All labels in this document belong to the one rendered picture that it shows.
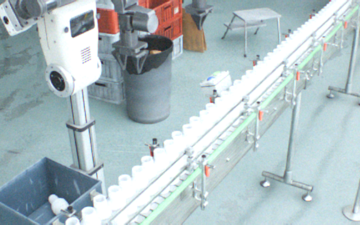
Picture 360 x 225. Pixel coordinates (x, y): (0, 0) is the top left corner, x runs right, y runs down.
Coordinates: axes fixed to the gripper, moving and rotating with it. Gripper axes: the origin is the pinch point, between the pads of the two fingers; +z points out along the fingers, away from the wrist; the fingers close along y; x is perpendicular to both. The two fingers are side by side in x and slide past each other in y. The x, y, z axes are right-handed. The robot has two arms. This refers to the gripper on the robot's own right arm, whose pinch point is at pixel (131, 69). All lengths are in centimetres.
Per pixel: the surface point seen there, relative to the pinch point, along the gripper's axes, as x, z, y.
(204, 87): 55, 32, -3
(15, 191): -27, 51, -43
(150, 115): 161, 131, -114
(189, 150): 4.1, 28.5, 19.1
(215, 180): 23, 54, 20
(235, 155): 41, 53, 20
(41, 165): -12, 47, -42
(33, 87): 161, 137, -256
